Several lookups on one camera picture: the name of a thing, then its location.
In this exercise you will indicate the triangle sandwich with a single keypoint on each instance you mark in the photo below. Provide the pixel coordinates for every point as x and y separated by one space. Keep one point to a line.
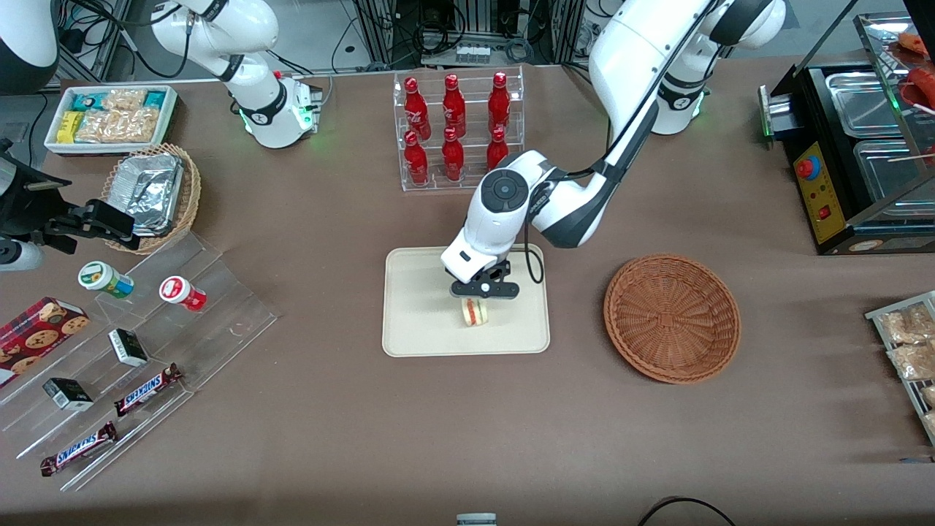
475 313

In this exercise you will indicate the red soda bottle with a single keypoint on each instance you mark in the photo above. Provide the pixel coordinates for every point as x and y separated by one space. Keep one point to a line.
499 106
453 108
453 159
497 150
416 109
416 162

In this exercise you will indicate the small clear cracker bag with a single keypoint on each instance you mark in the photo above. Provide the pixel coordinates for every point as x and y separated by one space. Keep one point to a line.
124 100

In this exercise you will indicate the small black box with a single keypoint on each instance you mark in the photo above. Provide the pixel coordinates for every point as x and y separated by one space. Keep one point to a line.
128 348
67 393

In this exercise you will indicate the yellow snack packet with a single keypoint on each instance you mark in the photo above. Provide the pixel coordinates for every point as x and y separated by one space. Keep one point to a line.
69 127

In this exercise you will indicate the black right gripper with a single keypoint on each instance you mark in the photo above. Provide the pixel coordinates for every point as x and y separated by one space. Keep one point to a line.
38 210

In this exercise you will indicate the red lid cup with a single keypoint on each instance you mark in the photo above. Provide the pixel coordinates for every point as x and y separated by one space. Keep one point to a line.
179 291

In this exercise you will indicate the teal snack packet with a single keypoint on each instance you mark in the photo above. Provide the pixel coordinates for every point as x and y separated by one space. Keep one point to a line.
86 101
155 99

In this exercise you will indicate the clear pastry bag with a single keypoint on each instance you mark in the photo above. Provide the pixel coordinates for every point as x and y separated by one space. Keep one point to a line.
930 424
930 396
909 325
913 361

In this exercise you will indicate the black food warmer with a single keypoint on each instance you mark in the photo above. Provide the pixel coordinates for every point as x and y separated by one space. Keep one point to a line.
825 212

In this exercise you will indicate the small grey object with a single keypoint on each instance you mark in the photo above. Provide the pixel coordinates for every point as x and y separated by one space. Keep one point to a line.
476 520

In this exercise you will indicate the clear acrylic stepped display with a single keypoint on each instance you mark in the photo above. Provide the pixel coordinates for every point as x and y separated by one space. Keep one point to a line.
219 321

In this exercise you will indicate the red cookie box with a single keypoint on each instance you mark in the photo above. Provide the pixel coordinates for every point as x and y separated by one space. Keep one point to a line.
36 336

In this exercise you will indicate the white snack bin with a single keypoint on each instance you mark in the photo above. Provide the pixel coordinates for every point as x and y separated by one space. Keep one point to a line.
169 109

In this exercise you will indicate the clear acrylic bottle rack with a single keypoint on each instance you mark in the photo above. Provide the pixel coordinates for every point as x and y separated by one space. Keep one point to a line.
471 186

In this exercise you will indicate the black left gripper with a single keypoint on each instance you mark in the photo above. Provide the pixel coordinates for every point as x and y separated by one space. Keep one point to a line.
496 273

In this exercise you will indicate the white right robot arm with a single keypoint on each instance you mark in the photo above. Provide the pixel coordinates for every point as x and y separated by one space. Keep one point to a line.
259 109

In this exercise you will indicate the Snickers bar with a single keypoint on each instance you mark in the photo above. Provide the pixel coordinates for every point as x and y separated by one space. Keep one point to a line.
79 448
146 390

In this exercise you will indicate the green lid cup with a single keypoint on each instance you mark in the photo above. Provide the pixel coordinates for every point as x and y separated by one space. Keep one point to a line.
98 276

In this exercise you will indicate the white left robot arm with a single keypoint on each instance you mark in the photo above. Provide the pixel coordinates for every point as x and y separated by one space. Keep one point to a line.
628 73

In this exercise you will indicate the tray of packaged snacks right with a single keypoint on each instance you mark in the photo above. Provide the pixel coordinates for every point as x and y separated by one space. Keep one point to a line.
876 315

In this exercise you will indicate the steel warmer pan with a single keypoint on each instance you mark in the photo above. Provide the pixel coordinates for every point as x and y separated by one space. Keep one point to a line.
862 106
887 172

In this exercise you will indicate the brown wicker basket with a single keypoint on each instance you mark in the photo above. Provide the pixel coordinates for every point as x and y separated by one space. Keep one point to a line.
672 321

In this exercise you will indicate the cream rectangular tray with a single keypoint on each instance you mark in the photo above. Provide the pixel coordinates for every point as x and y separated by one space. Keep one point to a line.
416 307

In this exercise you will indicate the silver foil tray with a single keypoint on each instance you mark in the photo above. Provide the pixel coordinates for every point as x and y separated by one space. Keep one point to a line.
150 191

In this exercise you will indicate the large clear cracker bag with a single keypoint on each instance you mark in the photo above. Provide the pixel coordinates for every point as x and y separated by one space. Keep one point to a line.
120 126

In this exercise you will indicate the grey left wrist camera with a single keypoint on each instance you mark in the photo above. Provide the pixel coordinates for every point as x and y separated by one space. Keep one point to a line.
486 289

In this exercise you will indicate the tan wicker basket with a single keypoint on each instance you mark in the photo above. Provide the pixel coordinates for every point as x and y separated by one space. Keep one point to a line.
191 197

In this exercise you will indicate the white power strip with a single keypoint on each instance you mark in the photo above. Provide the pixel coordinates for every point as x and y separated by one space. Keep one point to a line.
472 53

